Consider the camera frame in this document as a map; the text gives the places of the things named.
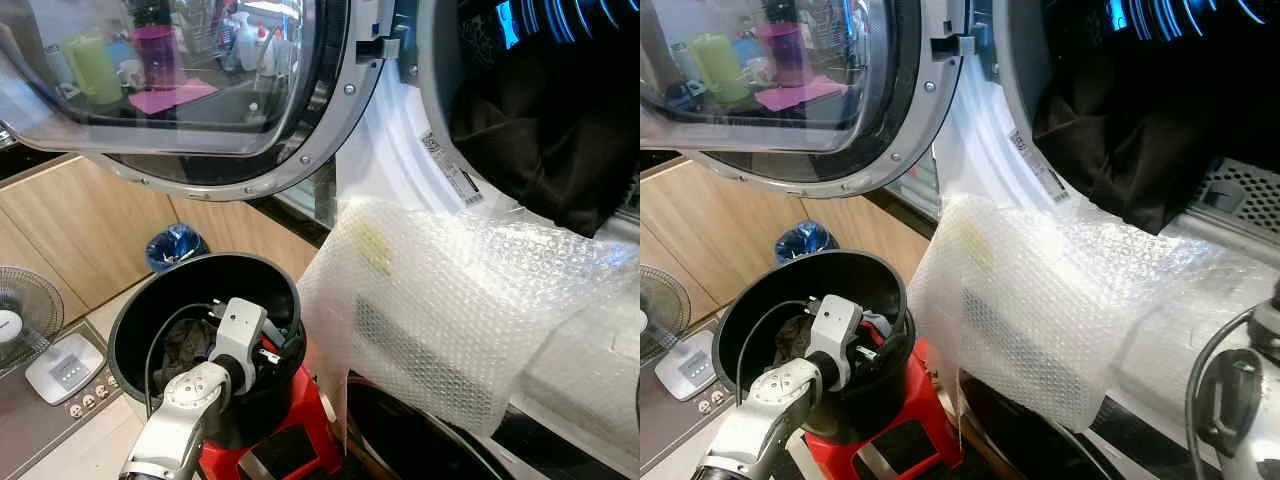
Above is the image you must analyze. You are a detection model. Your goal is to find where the round glass washer door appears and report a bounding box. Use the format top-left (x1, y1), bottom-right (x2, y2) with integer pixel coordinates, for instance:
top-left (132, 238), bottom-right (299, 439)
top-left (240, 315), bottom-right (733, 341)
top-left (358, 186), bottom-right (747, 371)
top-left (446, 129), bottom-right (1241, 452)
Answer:
top-left (640, 0), bottom-right (986, 199)
top-left (0, 0), bottom-right (401, 201)

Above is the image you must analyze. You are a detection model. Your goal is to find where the purple plastic cup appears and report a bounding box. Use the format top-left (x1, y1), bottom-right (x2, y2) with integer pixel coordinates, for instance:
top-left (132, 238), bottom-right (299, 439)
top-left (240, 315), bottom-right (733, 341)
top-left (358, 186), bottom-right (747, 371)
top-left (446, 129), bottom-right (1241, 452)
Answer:
top-left (757, 25), bottom-right (806, 88)
top-left (130, 25), bottom-right (181, 89)

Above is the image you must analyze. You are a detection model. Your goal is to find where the grey brown floor mat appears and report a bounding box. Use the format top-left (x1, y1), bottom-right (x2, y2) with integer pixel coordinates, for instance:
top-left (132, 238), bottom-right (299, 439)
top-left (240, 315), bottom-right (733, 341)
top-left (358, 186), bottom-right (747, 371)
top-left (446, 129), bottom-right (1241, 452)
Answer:
top-left (640, 335), bottom-right (733, 471)
top-left (0, 320), bottom-right (126, 480)

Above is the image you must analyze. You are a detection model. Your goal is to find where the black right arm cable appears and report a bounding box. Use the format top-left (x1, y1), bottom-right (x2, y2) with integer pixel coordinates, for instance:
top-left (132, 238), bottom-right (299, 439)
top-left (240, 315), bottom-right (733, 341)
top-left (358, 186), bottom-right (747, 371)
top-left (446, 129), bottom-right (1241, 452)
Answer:
top-left (1185, 303), bottom-right (1263, 480)

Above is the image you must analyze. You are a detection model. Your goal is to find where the black round laundry bucket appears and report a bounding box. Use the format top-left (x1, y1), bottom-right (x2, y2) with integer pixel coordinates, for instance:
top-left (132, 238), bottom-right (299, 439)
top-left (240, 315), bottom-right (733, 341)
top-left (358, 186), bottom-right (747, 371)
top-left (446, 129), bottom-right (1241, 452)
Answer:
top-left (712, 248), bottom-right (916, 446)
top-left (107, 252), bottom-right (304, 451)

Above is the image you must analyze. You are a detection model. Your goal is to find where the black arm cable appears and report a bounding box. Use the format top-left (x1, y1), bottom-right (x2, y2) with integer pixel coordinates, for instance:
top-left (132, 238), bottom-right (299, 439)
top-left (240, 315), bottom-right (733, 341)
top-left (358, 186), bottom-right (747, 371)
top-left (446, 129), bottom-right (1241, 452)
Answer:
top-left (143, 303), bottom-right (226, 421)
top-left (735, 300), bottom-right (816, 406)
top-left (1185, 303), bottom-right (1263, 480)

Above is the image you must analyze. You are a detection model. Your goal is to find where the red plastic stool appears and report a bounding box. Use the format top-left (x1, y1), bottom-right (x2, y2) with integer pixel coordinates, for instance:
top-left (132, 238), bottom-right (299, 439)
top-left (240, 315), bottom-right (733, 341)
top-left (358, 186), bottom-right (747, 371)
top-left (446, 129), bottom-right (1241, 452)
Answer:
top-left (800, 340), bottom-right (966, 480)
top-left (195, 365), bottom-right (346, 480)

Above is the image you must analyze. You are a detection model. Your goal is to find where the white floor fan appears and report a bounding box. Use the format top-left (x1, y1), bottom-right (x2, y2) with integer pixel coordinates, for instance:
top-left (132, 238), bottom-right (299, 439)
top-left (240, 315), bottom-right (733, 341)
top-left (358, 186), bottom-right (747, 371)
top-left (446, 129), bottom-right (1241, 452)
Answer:
top-left (0, 265), bottom-right (106, 406)
top-left (640, 265), bottom-right (719, 401)

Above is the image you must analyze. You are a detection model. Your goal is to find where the blue plastic bag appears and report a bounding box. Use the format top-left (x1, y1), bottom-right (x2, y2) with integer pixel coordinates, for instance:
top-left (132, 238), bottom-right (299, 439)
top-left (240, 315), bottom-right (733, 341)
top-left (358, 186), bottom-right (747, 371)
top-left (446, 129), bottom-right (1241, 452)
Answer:
top-left (778, 222), bottom-right (839, 266)
top-left (147, 223), bottom-right (211, 273)

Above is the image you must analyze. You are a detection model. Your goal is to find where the white barcode label sticker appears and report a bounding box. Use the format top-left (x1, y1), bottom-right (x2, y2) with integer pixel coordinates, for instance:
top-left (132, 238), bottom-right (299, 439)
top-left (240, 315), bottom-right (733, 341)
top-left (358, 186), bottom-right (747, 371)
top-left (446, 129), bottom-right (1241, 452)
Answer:
top-left (418, 130), bottom-right (486, 208)
top-left (1008, 128), bottom-right (1071, 204)

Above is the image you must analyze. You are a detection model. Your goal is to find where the black round lower machine door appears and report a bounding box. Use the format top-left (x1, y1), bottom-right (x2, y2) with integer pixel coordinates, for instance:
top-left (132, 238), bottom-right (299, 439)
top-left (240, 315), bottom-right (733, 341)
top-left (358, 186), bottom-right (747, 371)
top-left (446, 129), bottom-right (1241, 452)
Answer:
top-left (955, 370), bottom-right (1231, 480)
top-left (345, 375), bottom-right (641, 480)

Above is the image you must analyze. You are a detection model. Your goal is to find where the clear bubble wrap sheet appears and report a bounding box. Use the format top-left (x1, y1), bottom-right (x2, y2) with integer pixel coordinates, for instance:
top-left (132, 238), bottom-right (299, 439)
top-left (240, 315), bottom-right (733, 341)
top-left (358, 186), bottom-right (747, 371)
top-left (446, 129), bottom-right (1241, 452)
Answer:
top-left (905, 193), bottom-right (1280, 433)
top-left (297, 195), bottom-right (641, 441)

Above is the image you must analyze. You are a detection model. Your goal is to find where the pink cloth mat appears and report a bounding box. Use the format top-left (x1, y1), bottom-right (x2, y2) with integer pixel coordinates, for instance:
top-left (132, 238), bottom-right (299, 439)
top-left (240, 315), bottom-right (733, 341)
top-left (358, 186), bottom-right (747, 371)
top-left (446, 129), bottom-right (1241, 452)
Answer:
top-left (752, 78), bottom-right (846, 113)
top-left (127, 80), bottom-right (219, 116)

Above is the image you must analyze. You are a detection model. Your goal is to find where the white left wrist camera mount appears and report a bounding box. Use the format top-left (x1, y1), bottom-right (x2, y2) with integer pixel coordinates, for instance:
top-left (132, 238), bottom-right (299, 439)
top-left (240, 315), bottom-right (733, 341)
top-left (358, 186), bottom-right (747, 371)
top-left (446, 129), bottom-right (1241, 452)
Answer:
top-left (213, 297), bottom-right (269, 366)
top-left (806, 296), bottom-right (864, 363)

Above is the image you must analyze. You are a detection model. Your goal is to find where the black garment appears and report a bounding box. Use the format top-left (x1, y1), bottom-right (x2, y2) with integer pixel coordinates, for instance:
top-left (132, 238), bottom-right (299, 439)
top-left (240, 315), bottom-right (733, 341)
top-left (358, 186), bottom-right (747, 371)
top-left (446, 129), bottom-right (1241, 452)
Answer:
top-left (448, 65), bottom-right (639, 238)
top-left (1032, 60), bottom-right (1251, 236)

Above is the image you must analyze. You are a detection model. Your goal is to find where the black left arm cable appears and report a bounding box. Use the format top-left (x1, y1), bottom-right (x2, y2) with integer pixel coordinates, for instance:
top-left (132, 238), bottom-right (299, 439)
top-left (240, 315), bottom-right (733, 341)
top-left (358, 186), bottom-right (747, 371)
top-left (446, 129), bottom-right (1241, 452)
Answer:
top-left (735, 300), bottom-right (816, 406)
top-left (143, 303), bottom-right (226, 421)

